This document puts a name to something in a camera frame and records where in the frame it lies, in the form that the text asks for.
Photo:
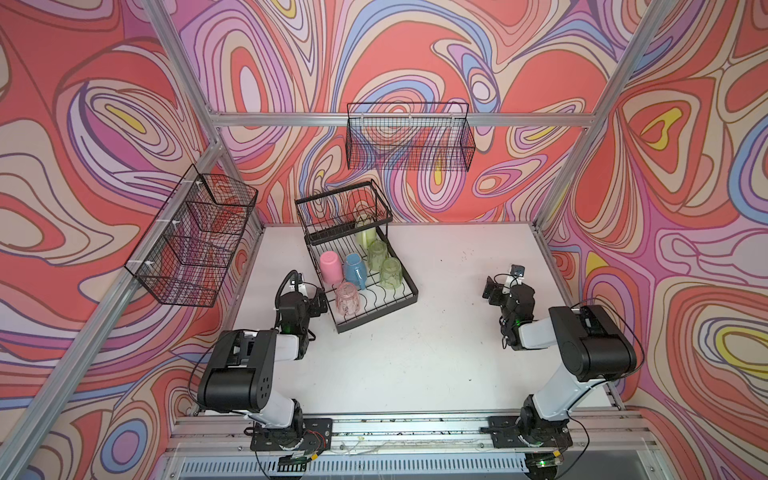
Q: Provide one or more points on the green tumbler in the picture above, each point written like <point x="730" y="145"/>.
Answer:
<point x="377" y="254"/>
<point x="391" y="274"/>

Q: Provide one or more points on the back wall wire basket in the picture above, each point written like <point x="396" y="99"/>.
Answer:
<point x="409" y="136"/>

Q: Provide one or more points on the wall wire basket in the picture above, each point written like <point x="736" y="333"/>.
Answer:
<point x="409" y="136"/>
<point x="200" y="228"/>

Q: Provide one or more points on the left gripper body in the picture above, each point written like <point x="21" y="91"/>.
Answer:
<point x="313" y="309"/>

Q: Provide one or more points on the white mug blue handle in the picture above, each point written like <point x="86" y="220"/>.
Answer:
<point x="355" y="270"/>

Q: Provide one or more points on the cream mug green handle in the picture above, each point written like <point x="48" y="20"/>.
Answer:
<point x="367" y="232"/>

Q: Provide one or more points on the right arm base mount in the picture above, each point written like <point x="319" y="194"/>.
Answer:
<point x="512" y="432"/>

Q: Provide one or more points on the pink plastic cup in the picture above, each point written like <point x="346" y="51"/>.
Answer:
<point x="331" y="267"/>

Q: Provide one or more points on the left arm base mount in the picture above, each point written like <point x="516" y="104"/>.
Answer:
<point x="308" y="436"/>

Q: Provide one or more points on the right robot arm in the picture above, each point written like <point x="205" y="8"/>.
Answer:
<point x="592" y="348"/>

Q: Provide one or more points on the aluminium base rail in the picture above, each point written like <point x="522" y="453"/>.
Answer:
<point x="606" y="444"/>

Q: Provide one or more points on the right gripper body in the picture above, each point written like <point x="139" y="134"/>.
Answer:
<point x="497" y="297"/>

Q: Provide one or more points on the clear pink tumbler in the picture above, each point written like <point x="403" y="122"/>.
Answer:
<point x="347" y="299"/>

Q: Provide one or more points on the left wall wire basket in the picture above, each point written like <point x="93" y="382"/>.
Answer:
<point x="200" y="228"/>

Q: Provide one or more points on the black wire dish rack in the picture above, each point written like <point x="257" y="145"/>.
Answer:
<point x="328" y="222"/>

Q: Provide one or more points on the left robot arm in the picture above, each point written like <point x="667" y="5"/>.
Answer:
<point x="239" y="376"/>

